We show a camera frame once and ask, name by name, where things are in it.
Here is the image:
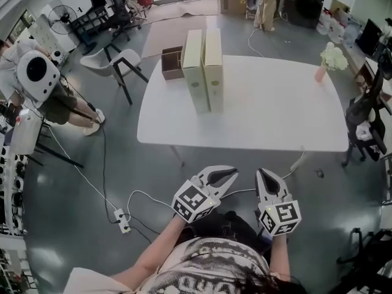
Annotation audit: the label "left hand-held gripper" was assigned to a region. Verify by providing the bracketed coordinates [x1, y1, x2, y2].
[171, 165, 240, 225]

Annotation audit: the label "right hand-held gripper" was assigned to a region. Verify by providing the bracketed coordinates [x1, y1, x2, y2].
[255, 167, 303, 236]

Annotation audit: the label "cream box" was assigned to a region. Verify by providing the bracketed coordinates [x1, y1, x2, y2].
[200, 28, 225, 113]

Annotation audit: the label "light green box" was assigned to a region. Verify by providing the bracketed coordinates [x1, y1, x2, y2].
[181, 29, 209, 115]

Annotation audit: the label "person's left forearm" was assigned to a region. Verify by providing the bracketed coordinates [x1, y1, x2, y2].
[110, 216, 186, 288]

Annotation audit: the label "person's right forearm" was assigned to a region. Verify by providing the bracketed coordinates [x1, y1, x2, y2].
[268, 234, 290, 282]

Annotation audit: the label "person's black trousers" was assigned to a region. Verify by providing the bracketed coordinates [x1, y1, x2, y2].
[180, 209, 271, 254]

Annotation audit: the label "person's patterned white shirt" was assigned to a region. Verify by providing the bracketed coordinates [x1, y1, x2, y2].
[62, 237, 295, 294]

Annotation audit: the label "white power strip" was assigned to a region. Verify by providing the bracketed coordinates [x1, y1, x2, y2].
[113, 208, 132, 235]

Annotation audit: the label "brown wooden desk organizer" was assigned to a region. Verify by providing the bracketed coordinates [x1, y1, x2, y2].
[161, 46, 186, 81]

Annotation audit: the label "black mesh office chair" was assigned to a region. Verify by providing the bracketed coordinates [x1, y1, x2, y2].
[341, 49, 392, 168]

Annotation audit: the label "pink vase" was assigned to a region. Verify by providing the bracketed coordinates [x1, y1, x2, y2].
[314, 65, 327, 83]

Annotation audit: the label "white flower bouquet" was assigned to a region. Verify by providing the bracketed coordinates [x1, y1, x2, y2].
[320, 41, 349, 72]

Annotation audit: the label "white shell chair black legs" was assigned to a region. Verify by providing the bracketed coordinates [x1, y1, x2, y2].
[80, 43, 149, 106]

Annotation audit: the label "beige floor rug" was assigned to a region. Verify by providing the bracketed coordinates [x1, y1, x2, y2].
[140, 15, 208, 59]

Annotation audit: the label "long tan door mat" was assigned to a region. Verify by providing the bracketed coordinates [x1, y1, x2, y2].
[143, 0, 222, 26]

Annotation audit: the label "cluster of plastic jugs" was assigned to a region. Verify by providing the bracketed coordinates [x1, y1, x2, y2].
[317, 7, 363, 44]

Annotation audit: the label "black monitor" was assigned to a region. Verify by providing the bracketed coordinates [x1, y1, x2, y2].
[356, 18, 382, 58]

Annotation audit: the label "black speaker cabinet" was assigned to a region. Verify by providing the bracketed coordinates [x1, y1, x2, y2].
[283, 0, 326, 30]

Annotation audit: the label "white power strip cable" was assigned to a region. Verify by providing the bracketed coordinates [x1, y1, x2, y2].
[45, 127, 119, 211]

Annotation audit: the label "white floor cable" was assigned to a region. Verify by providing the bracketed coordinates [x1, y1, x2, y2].
[248, 28, 265, 58]

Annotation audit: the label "black pedestal fan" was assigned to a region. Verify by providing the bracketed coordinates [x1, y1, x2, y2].
[48, 4, 97, 55]

